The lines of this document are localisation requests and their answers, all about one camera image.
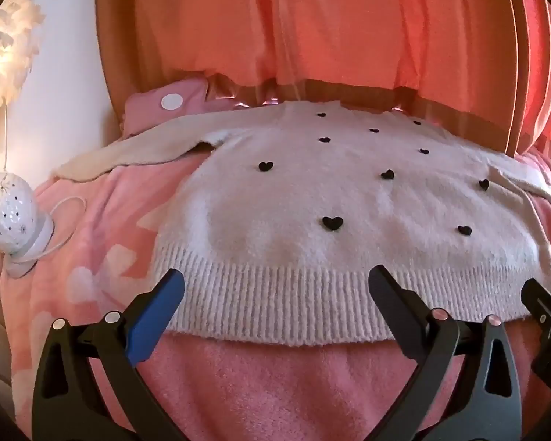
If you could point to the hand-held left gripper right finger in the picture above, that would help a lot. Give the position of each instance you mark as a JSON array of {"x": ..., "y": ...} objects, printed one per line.
[{"x": 391, "y": 304}]

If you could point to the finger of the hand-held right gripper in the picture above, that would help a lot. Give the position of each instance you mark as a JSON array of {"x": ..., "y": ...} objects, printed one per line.
[{"x": 542, "y": 304}]

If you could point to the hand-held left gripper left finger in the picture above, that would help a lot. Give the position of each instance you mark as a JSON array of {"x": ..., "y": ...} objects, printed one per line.
[{"x": 158, "y": 317}]

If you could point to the white sweater with black hearts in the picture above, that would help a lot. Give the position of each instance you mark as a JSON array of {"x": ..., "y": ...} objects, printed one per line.
[{"x": 330, "y": 220}]

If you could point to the pink patterned fleece blanket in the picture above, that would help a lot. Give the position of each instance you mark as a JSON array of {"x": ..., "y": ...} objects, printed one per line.
[{"x": 238, "y": 390}]

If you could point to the white perforated ceramic lamp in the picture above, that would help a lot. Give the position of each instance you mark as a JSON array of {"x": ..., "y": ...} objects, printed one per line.
[{"x": 14, "y": 213}]

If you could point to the pink polka dot pillow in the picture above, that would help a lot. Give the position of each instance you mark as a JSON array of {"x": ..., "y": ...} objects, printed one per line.
[{"x": 165, "y": 103}]

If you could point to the shiny pink satin cloth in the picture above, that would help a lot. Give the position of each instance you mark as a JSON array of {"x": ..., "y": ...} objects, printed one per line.
[{"x": 243, "y": 97}]

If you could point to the orange wooden headboard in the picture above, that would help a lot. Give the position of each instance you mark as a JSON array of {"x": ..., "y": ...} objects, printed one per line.
[{"x": 349, "y": 23}]

